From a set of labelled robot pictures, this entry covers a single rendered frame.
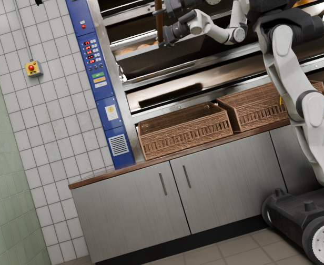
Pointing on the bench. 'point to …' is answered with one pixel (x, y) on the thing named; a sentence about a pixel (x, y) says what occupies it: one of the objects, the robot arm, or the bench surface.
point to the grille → (118, 144)
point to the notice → (111, 112)
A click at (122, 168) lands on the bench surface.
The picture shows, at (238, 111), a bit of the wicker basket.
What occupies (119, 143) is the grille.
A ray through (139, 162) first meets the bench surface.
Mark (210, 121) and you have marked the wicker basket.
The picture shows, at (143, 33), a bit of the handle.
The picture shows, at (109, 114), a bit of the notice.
